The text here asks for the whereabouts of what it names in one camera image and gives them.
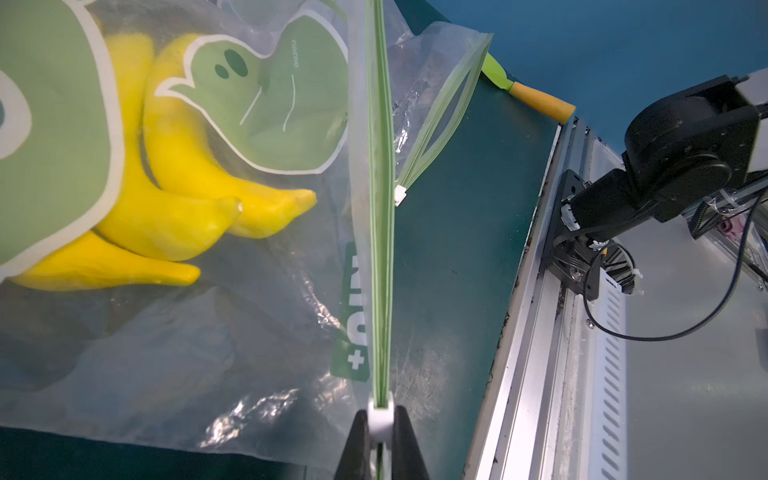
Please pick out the clear zip-top bag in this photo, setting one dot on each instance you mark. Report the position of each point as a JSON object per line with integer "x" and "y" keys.
{"x": 433, "y": 76}

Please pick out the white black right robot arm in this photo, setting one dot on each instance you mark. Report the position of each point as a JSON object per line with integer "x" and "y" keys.
{"x": 679, "y": 150}

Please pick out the aluminium front rail bed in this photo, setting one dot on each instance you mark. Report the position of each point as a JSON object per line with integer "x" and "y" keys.
{"x": 668, "y": 383}

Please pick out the green printed zip-top bag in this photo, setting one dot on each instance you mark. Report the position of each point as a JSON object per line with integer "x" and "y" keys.
{"x": 278, "y": 344}

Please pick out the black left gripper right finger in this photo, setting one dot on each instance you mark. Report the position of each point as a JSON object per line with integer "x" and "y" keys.
{"x": 407, "y": 459}

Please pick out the white zip slider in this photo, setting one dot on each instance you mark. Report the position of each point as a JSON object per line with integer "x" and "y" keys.
{"x": 400, "y": 193}

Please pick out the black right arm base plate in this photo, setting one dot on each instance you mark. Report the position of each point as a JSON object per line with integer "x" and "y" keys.
{"x": 566, "y": 255}

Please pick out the white slider green bag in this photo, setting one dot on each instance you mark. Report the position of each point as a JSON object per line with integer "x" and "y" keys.
{"x": 381, "y": 421}

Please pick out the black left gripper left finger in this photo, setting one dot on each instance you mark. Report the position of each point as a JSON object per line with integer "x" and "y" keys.
{"x": 354, "y": 463}

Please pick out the green toy shovel yellow handle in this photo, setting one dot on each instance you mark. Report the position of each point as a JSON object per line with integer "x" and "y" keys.
{"x": 544, "y": 103}

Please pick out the yellow banana bunch left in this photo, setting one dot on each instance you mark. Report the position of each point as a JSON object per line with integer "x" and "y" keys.
{"x": 175, "y": 202}

